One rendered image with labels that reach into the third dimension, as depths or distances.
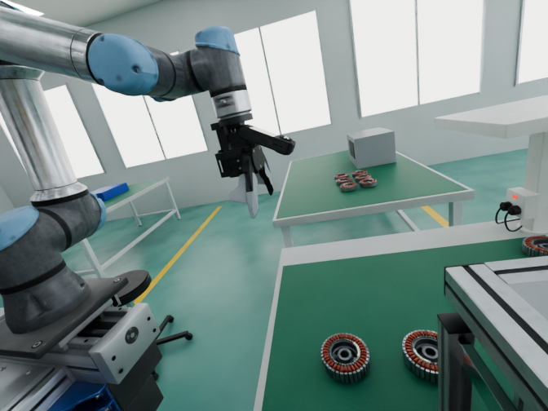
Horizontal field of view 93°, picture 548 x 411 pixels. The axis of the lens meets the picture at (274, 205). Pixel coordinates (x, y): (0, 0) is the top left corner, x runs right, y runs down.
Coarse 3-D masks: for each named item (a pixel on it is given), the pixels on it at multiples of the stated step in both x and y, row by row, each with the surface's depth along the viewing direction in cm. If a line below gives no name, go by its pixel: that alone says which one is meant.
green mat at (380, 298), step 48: (288, 288) 94; (336, 288) 88; (384, 288) 83; (432, 288) 79; (288, 336) 74; (384, 336) 67; (288, 384) 61; (336, 384) 58; (384, 384) 56; (432, 384) 54
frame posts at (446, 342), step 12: (456, 312) 34; (444, 324) 32; (456, 324) 32; (444, 336) 33; (456, 336) 31; (468, 336) 31; (444, 348) 33; (456, 348) 32; (444, 360) 34; (456, 360) 33; (444, 372) 35; (456, 372) 33; (444, 384) 36; (456, 384) 34; (468, 384) 34; (444, 396) 36; (456, 396) 35; (468, 396) 35; (516, 396) 37; (444, 408) 37; (456, 408) 36; (468, 408) 35; (516, 408) 37
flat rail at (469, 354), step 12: (468, 348) 30; (468, 360) 29; (480, 360) 29; (468, 372) 30; (480, 372) 27; (480, 384) 27; (492, 384) 26; (480, 396) 28; (492, 396) 26; (504, 396) 25; (492, 408) 26; (504, 408) 24
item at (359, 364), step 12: (336, 336) 66; (348, 336) 65; (324, 348) 63; (336, 348) 65; (348, 348) 64; (360, 348) 61; (324, 360) 61; (348, 360) 60; (360, 360) 59; (336, 372) 57; (348, 372) 57; (360, 372) 57
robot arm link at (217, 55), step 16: (208, 32) 45; (224, 32) 46; (208, 48) 46; (224, 48) 46; (192, 64) 47; (208, 64) 47; (224, 64) 47; (240, 64) 49; (208, 80) 48; (224, 80) 47; (240, 80) 49
